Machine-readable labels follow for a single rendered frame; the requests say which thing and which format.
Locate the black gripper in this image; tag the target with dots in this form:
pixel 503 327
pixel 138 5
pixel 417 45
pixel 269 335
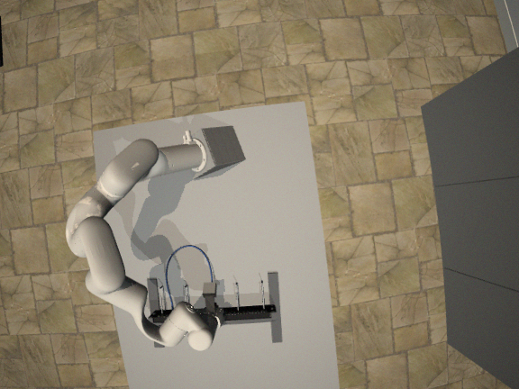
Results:
pixel 218 314

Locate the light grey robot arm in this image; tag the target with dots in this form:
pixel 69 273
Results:
pixel 92 238

